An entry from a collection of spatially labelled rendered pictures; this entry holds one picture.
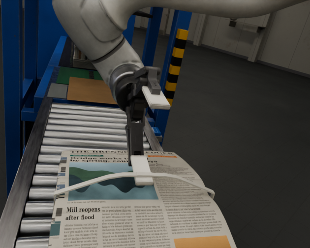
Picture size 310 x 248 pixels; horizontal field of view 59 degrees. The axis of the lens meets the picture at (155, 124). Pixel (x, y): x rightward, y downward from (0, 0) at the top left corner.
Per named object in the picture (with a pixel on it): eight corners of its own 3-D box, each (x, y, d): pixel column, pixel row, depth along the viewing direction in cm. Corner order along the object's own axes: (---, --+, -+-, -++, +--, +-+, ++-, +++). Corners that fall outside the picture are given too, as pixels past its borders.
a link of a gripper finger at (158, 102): (158, 91, 45) (159, 86, 45) (170, 110, 40) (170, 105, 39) (141, 89, 45) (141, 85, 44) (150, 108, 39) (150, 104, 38)
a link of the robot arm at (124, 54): (122, 109, 68) (88, 68, 61) (115, 86, 81) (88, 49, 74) (158, 85, 67) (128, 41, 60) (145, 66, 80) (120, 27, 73)
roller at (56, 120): (142, 135, 140) (143, 126, 138) (44, 129, 126) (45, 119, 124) (140, 131, 145) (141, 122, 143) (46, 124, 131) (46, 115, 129)
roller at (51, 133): (147, 148, 129) (149, 139, 127) (41, 142, 115) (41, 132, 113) (145, 142, 133) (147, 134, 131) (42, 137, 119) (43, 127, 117)
